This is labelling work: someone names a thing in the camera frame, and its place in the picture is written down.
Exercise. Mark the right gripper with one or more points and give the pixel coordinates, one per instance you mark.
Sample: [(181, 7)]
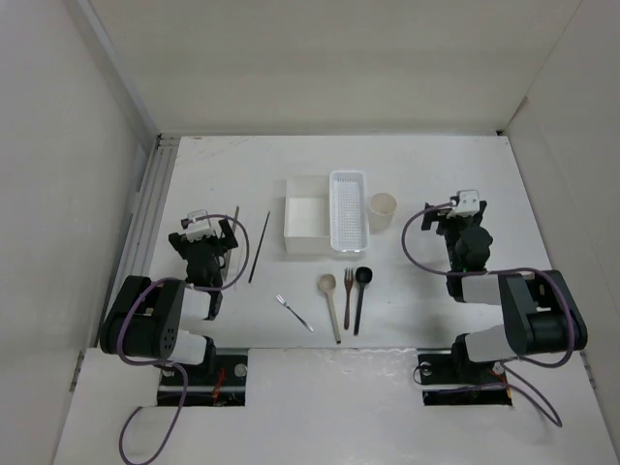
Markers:
[(441, 216)]

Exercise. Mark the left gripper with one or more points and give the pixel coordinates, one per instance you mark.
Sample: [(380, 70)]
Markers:
[(223, 243)]

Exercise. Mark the metal chopstick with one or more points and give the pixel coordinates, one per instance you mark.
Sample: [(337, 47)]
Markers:
[(235, 218)]

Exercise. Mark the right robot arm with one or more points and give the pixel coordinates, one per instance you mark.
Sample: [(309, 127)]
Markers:
[(539, 313)]

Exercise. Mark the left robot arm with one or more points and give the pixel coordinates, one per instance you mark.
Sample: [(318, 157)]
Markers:
[(144, 323)]

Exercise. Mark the white chopstick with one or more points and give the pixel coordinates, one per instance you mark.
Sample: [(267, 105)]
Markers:
[(238, 267)]

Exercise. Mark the black chopstick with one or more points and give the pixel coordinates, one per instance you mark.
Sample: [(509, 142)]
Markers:
[(259, 248)]

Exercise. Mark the small metal fork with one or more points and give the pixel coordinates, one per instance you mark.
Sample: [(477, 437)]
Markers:
[(286, 305)]

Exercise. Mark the black spoon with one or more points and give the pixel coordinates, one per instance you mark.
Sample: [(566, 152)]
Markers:
[(363, 277)]

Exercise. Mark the white square box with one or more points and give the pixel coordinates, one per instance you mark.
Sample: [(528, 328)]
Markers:
[(306, 222)]

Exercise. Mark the beige wooden spoon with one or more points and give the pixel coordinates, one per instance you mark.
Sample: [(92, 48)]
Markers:
[(327, 285)]

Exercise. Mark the brown wooden fork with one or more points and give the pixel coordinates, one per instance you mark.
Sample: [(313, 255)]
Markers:
[(349, 280)]

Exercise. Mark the white perforated basket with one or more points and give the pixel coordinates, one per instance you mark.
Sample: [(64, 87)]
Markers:
[(348, 222)]

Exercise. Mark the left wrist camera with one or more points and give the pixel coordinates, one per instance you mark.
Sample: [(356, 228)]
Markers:
[(196, 226)]

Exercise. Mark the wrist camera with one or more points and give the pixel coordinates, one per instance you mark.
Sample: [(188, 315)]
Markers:
[(196, 226), (465, 203)]

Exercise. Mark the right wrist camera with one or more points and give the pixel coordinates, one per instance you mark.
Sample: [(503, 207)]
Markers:
[(465, 203)]

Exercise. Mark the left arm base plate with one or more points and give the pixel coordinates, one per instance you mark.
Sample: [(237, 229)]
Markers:
[(219, 382)]

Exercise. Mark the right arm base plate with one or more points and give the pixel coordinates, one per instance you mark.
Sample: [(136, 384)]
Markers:
[(465, 385)]

